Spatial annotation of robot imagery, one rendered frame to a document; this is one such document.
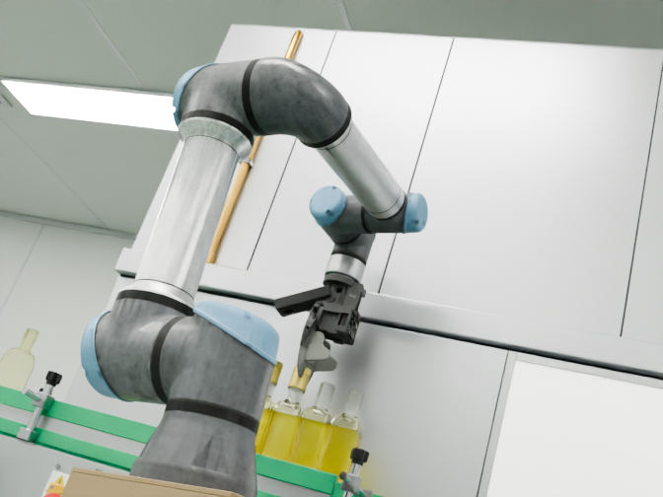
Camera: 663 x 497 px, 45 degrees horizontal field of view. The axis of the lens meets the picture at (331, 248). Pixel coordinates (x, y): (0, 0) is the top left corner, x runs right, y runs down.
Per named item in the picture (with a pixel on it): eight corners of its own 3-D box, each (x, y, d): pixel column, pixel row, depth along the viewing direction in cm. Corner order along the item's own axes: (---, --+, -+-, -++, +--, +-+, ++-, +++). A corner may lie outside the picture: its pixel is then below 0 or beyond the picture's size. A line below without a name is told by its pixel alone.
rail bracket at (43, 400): (36, 447, 142) (68, 377, 147) (13, 436, 136) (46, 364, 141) (19, 442, 143) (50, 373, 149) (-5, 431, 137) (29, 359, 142)
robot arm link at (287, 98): (326, 32, 112) (434, 195, 152) (259, 40, 118) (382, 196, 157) (309, 100, 108) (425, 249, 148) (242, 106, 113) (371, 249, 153)
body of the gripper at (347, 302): (343, 334, 149) (361, 278, 154) (301, 325, 152) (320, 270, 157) (352, 349, 156) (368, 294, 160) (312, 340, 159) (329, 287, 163)
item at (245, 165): (214, 267, 186) (306, 33, 215) (209, 261, 183) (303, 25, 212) (202, 265, 187) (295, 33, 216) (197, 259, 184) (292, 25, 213)
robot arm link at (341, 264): (326, 251, 159) (334, 269, 166) (319, 271, 157) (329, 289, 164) (361, 257, 156) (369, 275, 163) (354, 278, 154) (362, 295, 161)
